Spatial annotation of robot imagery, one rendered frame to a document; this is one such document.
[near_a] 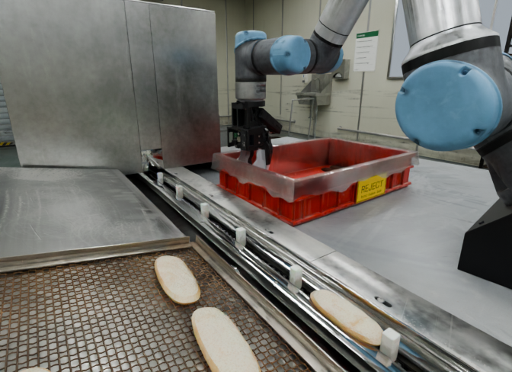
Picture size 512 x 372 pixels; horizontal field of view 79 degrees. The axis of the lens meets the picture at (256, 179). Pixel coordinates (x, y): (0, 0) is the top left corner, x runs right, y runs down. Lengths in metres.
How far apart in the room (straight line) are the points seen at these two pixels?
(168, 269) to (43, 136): 0.60
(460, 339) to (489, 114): 0.25
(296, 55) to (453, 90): 0.32
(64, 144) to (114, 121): 0.13
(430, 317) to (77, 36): 0.86
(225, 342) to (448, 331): 0.24
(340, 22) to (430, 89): 0.34
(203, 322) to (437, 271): 0.40
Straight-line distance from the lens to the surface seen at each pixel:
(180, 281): 0.35
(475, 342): 0.41
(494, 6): 5.04
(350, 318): 0.39
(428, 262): 0.61
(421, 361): 0.38
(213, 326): 0.29
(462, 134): 0.47
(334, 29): 0.76
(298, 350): 0.30
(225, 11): 8.42
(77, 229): 0.51
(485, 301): 0.56
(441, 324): 0.41
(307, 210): 0.67
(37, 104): 0.89
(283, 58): 0.66
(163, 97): 0.94
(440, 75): 0.46
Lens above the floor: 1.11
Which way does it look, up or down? 17 degrees down
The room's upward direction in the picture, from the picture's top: straight up
